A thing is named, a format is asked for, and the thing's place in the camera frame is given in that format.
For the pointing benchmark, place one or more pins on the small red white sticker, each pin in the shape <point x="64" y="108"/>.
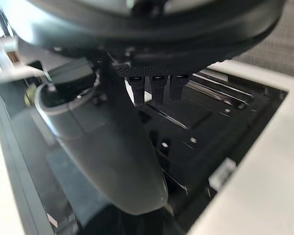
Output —
<point x="52" y="219"/>

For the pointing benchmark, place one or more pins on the white label sticker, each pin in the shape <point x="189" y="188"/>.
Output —
<point x="222" y="173"/>

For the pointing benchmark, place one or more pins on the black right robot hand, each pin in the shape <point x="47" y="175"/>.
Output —
<point x="107" y="137"/>

